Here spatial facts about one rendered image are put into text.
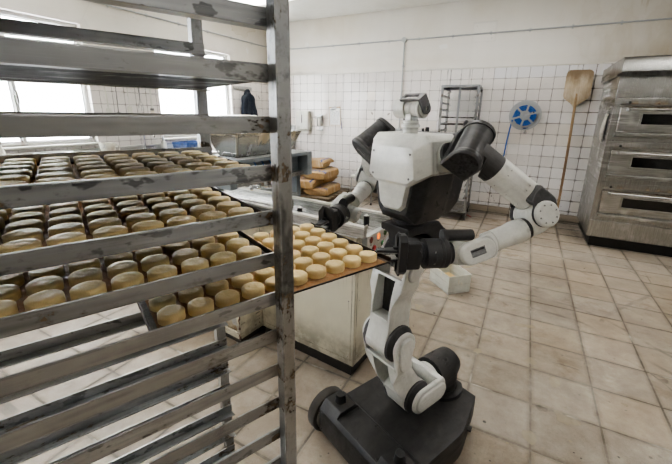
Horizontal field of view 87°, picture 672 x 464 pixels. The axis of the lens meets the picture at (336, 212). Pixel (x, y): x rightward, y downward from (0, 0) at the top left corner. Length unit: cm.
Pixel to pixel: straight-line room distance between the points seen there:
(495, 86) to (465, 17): 107
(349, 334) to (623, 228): 374
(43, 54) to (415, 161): 90
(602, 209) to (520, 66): 222
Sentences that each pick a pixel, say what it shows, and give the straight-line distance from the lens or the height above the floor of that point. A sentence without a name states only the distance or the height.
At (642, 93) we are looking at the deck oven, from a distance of 491.
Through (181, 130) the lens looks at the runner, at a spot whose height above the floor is 140.
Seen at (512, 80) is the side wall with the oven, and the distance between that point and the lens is 584.
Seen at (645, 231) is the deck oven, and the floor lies 25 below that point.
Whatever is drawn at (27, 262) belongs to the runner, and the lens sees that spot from 65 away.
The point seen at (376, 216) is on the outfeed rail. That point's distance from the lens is 203.
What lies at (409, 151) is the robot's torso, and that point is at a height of 132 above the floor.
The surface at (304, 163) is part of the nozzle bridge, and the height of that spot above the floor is 110.
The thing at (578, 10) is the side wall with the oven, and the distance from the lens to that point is 597.
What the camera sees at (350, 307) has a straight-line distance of 194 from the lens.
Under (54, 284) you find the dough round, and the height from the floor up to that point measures 115.
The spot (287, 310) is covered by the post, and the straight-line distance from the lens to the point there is 78.
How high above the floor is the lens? 143
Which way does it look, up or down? 16 degrees down
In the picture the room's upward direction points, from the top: 1 degrees clockwise
